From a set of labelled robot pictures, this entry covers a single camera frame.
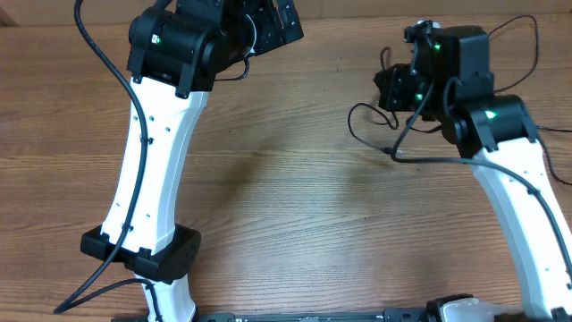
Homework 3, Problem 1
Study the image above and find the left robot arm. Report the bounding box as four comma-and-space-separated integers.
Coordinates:
80, 0, 303, 321

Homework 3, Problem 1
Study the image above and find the black USB-A cable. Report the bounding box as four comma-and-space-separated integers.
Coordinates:
486, 14, 541, 95

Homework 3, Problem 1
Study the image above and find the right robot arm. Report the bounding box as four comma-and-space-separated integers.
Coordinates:
374, 21, 571, 321

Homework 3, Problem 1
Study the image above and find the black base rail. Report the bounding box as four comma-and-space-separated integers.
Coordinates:
193, 308, 435, 322

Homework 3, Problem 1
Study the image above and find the black USB-C cable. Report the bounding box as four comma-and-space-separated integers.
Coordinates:
534, 124, 572, 187

